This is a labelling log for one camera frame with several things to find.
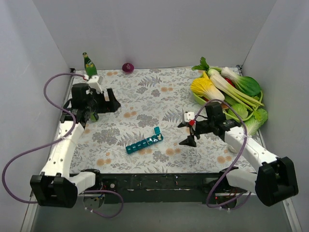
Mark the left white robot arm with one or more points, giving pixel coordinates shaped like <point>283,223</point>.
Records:
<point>54,186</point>

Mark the bok choy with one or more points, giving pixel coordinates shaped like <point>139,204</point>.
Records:
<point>244,84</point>

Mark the red pepper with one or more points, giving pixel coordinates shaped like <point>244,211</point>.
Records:
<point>229,81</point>

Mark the green glass bottle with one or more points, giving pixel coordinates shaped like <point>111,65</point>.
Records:
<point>89,66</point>

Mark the red onion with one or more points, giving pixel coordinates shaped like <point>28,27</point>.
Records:
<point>128,67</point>

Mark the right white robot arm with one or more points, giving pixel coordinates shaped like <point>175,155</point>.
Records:
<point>274,179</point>

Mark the green round cabbage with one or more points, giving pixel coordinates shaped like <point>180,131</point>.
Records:
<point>240,109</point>

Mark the green pill bottle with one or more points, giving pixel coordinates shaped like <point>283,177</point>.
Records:
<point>94,117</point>

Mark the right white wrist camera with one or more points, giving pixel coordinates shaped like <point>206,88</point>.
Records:
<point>187,117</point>

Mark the white cabbage on table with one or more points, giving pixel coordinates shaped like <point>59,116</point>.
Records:
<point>232,149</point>

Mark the teal weekly pill organizer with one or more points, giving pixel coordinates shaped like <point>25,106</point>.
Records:
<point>144,143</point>

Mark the green long beans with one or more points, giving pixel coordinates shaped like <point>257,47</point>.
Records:
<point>249,102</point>

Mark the green plastic tray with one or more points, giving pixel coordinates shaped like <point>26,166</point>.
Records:
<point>228,99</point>

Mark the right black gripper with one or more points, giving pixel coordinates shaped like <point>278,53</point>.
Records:
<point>193,130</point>

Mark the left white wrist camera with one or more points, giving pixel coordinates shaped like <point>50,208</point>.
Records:
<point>94,82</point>

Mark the floral tablecloth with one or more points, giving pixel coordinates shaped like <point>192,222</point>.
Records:
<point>149,98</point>

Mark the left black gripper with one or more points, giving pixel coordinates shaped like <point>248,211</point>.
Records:
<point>106,102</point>

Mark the green lettuce head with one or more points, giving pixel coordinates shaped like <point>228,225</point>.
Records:
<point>254,123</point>

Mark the green leafy herb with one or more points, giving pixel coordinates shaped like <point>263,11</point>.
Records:
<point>203,66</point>

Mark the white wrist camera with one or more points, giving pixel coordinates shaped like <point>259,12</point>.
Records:
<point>187,117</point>
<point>94,82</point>

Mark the yellow napa cabbage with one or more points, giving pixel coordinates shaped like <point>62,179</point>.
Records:
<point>203,87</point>

